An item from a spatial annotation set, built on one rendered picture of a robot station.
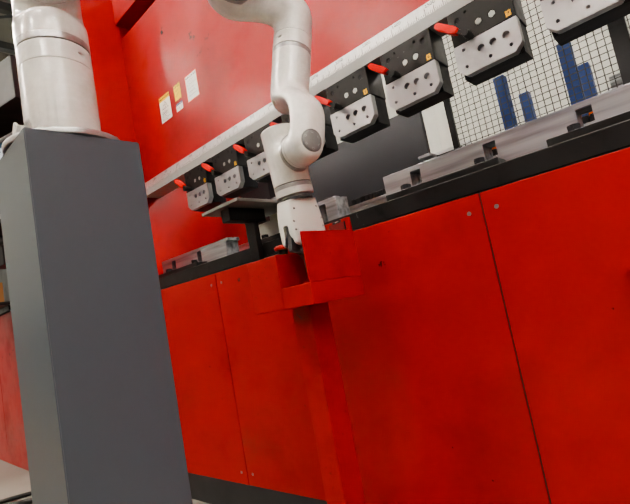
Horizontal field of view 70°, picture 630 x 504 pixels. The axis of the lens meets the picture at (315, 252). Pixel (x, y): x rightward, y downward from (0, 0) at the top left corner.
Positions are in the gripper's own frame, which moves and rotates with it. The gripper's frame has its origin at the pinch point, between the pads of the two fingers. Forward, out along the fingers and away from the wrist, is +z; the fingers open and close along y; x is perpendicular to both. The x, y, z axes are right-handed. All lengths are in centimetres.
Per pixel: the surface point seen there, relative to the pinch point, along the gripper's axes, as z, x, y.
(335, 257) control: -0.8, 4.9, -2.4
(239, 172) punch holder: -41, -59, -33
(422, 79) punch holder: -40, 17, -38
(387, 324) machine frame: 18.3, -0.7, -21.1
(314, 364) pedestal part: 20.6, -3.8, 3.1
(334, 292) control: 6.3, 4.9, 0.5
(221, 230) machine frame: -33, -132, -69
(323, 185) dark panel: -37, -68, -86
